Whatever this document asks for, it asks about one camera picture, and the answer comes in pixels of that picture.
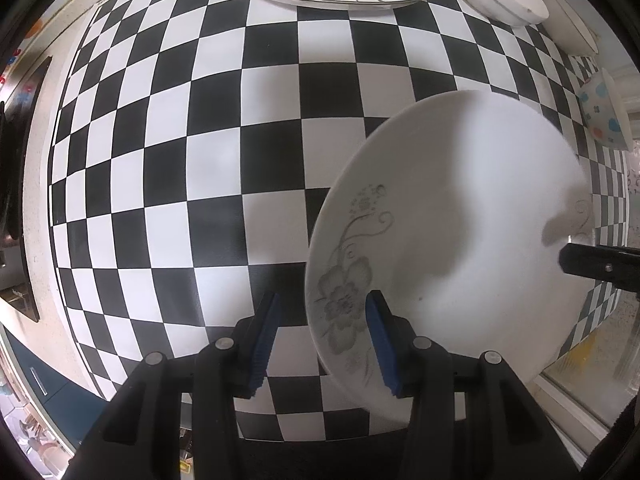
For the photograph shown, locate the white bowl thin rim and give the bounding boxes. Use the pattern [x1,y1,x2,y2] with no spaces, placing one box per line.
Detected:
[542,0,599,56]

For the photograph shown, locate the white bowl coloured dots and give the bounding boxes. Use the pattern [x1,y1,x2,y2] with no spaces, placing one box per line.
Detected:
[577,68,634,152]

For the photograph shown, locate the black white checkered tablecloth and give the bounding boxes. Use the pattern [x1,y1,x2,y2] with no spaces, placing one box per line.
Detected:
[48,0,628,441]

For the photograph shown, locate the white plate grey flower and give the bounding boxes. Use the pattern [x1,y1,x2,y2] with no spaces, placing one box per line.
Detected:
[305,90,593,422]

